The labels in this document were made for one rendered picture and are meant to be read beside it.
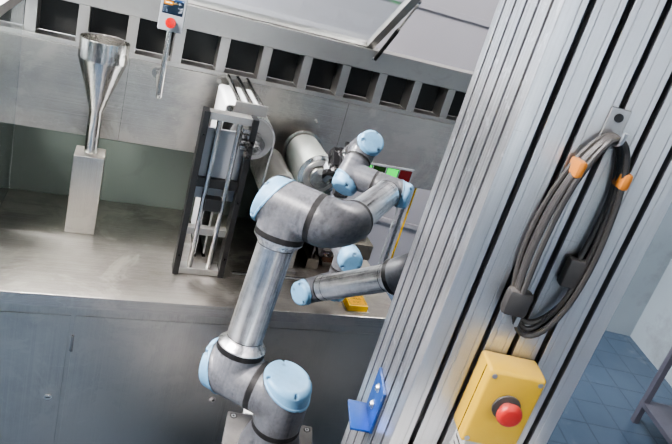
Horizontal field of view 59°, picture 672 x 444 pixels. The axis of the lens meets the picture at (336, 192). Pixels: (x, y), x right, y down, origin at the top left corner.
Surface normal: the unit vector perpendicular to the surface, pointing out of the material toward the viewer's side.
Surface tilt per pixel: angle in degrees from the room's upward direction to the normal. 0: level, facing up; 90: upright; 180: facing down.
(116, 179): 90
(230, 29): 90
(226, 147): 90
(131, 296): 0
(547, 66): 90
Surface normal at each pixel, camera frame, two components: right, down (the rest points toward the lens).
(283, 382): 0.38, -0.84
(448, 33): 0.04, 0.37
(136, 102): 0.26, 0.42
